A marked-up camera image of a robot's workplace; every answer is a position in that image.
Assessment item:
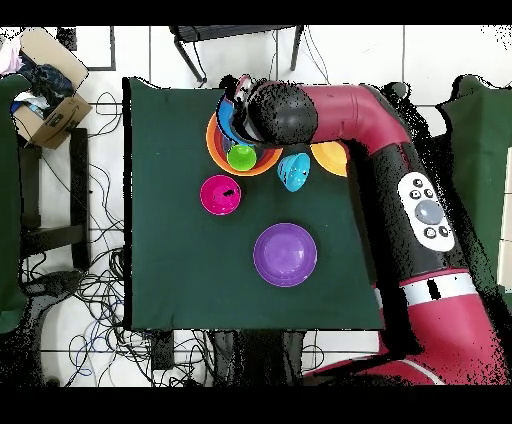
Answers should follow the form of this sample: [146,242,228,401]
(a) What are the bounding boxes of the small light blue bowl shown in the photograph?
[276,151,313,194]

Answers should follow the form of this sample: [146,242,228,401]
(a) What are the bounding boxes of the green cup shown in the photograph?
[227,142,259,173]

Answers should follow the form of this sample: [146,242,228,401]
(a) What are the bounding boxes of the large blue bowl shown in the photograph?
[217,94,245,150]

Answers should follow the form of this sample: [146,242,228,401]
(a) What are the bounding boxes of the pink bowl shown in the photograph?
[199,174,243,217]

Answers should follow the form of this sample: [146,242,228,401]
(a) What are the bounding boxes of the purple bowl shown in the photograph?
[253,222,319,289]

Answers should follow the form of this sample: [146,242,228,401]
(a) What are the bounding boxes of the large orange bowl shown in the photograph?
[205,111,285,178]
[310,140,350,178]

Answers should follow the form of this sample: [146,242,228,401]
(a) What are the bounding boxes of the dark green tablecloth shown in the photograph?
[121,75,409,333]

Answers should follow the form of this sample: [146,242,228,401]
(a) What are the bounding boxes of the black bench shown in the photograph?
[17,127,91,273]

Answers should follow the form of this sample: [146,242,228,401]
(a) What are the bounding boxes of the black metal stand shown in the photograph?
[169,24,305,85]

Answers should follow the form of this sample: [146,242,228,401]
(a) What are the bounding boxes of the cardboard box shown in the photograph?
[11,27,93,150]

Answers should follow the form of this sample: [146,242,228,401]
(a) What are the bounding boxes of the green cloth covered table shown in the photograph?
[435,74,512,313]
[0,73,29,333]

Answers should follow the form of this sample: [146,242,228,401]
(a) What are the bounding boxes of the beige board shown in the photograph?
[497,167,512,293]

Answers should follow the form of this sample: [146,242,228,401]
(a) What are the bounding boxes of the tangle of floor cables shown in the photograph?
[23,91,153,377]

